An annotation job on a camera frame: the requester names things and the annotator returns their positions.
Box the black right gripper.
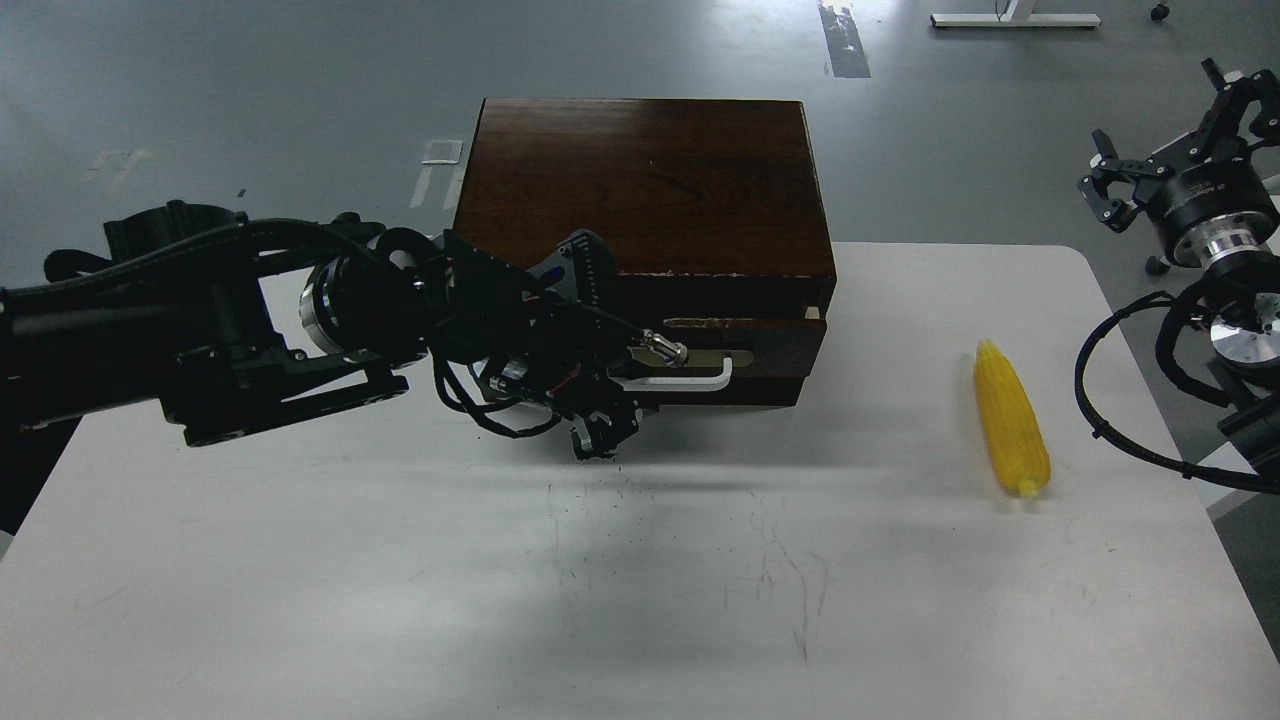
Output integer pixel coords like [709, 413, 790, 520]
[1078, 58, 1279, 266]

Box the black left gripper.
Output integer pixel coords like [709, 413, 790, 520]
[375, 228, 689, 461]

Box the wooden drawer with white handle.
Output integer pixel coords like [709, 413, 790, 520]
[611, 304, 827, 407]

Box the yellow corn cob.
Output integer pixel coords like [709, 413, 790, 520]
[973, 340, 1052, 498]

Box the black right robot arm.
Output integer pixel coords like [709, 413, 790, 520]
[1074, 59, 1279, 495]

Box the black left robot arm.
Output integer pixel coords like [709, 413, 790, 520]
[3, 200, 689, 536]

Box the dark wooden drawer cabinet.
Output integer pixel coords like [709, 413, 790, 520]
[452, 97, 838, 409]

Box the white desk foot bar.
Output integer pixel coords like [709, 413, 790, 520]
[929, 1, 1102, 29]

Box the white side table edge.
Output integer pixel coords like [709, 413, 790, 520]
[1192, 443, 1260, 521]

